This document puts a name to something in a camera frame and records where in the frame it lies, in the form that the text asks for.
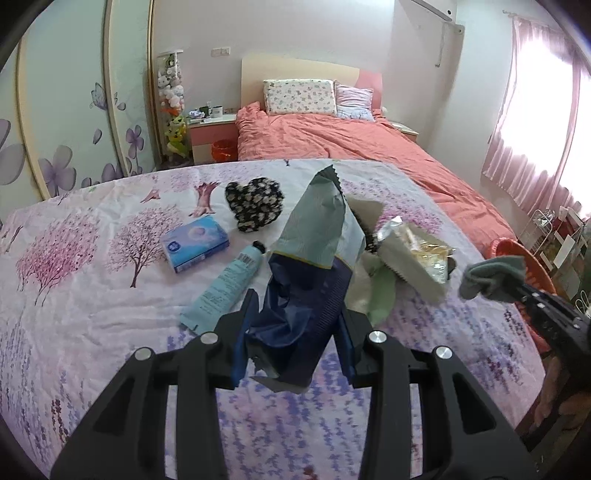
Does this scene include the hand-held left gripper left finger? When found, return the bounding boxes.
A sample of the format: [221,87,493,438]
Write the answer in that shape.
[50,288,259,480]

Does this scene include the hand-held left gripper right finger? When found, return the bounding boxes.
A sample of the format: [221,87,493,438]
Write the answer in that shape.
[337,307,539,480]

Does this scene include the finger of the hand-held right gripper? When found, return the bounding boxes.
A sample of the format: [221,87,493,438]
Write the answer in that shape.
[501,276,539,303]

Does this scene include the grey-green sock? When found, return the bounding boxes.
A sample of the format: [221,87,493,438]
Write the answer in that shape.
[458,255,528,301]

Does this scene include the orange plastic basket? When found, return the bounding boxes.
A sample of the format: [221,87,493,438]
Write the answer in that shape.
[487,237,559,352]

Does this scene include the navy and grey snack bag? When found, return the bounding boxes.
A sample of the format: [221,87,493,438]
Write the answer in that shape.
[245,165,368,393]

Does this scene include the light blue cream tube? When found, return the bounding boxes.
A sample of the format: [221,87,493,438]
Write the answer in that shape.
[179,241,267,336]

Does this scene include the light green cloth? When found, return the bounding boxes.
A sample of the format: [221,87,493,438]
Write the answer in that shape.
[358,254,398,326]

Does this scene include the blue tissue pack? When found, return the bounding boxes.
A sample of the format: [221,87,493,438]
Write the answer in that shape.
[160,215,230,274]

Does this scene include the black floral cloth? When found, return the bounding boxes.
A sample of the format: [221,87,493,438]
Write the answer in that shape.
[225,178,284,234]

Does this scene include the tree print blanket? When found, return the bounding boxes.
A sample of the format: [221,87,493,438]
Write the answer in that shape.
[0,159,548,480]

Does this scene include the pink curtain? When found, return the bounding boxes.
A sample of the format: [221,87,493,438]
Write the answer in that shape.
[482,11,585,213]

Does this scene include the beige bedside table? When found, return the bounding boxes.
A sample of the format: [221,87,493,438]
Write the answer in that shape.
[390,121,420,143]

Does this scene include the salmon duvet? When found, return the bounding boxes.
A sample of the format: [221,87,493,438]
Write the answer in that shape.
[235,102,518,259]

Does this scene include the small orange bin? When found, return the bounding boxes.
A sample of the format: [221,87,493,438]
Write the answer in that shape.
[211,138,239,162]

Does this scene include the pink and white nightstand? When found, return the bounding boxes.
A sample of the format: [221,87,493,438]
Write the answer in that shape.
[188,113,239,164]

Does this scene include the pink striped pillow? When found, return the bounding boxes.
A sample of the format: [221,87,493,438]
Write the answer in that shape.
[333,82,376,121]

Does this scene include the floral print pillow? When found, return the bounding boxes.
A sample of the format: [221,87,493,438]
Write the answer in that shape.
[263,78,338,116]

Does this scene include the clear tube of plush toys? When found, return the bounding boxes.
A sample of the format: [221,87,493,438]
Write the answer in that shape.
[157,51,191,167]

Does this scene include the beige and pink headboard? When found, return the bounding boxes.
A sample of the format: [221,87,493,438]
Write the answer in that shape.
[241,54,384,112]

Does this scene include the flower print wardrobe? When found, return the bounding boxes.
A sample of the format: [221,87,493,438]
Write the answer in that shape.
[0,0,160,227]

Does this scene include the white air conditioner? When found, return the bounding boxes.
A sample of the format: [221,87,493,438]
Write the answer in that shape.
[406,0,462,24]

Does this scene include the white wire rack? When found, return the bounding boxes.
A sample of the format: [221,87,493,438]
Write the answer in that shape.
[517,208,591,301]

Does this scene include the white pipe duct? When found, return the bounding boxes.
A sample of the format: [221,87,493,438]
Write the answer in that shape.
[434,18,465,70]

